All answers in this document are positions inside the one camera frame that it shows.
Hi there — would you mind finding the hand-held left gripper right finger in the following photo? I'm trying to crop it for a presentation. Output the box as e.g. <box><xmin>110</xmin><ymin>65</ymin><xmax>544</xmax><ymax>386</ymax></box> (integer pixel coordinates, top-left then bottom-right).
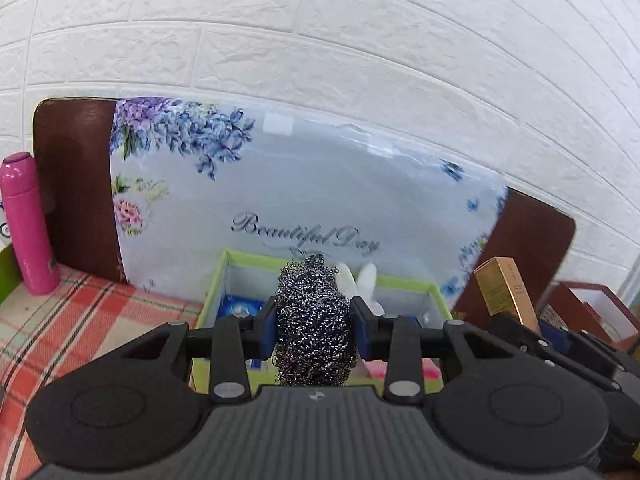
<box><xmin>349</xmin><ymin>296</ymin><xmax>523</xmax><ymax>407</ymax></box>

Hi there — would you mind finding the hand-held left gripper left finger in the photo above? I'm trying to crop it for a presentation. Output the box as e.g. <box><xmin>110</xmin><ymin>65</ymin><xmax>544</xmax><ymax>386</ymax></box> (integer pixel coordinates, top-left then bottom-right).
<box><xmin>107</xmin><ymin>296</ymin><xmax>279</xmax><ymax>407</ymax></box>

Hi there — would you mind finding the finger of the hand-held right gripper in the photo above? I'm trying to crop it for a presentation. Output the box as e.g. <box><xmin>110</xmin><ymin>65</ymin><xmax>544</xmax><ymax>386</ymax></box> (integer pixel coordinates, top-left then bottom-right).
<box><xmin>540</xmin><ymin>321</ymin><xmax>621</xmax><ymax>386</ymax></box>
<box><xmin>486</xmin><ymin>312</ymin><xmax>546</xmax><ymax>356</ymax></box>

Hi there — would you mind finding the blue medicine box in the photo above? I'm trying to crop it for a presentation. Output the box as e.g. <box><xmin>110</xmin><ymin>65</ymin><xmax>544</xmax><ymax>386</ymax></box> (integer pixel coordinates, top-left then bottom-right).
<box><xmin>219</xmin><ymin>294</ymin><xmax>267</xmax><ymax>319</ymax></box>

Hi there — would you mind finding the gold slim box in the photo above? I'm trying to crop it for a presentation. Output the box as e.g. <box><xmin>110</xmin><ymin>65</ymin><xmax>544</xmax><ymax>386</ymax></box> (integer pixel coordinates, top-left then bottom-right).
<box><xmin>473</xmin><ymin>256</ymin><xmax>543</xmax><ymax>333</ymax></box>

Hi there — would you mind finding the steel wool scrubber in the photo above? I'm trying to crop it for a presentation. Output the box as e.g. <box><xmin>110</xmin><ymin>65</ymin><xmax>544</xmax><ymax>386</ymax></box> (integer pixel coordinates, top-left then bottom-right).
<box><xmin>271</xmin><ymin>254</ymin><xmax>361</xmax><ymax>388</ymax></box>

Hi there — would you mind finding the light green box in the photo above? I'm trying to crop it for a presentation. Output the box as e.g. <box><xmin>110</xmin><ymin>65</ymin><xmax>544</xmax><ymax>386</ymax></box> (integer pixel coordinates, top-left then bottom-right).
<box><xmin>190</xmin><ymin>247</ymin><xmax>453</xmax><ymax>396</ymax></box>

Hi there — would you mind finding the brown cardboard box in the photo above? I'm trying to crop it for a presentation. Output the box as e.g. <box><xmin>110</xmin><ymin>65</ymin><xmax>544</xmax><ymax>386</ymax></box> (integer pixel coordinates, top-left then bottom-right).
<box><xmin>537</xmin><ymin>280</ymin><xmax>640</xmax><ymax>353</ymax></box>

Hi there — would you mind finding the floral packaged pillow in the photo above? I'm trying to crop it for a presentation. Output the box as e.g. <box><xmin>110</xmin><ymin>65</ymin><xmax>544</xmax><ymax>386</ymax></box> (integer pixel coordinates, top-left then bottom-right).
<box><xmin>109</xmin><ymin>97</ymin><xmax>510</xmax><ymax>311</ymax></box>

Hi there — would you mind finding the plaid bed sheet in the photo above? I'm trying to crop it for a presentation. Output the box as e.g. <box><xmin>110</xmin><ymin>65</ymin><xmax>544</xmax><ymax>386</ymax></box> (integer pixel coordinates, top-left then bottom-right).
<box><xmin>0</xmin><ymin>265</ymin><xmax>206</xmax><ymax>480</ymax></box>

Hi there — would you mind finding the pink thermos bottle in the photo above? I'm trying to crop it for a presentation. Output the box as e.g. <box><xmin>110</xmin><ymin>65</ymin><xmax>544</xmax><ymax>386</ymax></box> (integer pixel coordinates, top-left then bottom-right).
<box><xmin>0</xmin><ymin>151</ymin><xmax>62</xmax><ymax>296</ymax></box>

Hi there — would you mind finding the green storage box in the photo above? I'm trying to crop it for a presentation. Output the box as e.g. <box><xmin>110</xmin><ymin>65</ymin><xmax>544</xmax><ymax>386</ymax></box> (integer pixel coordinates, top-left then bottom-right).
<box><xmin>0</xmin><ymin>242</ymin><xmax>23</xmax><ymax>306</ymax></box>

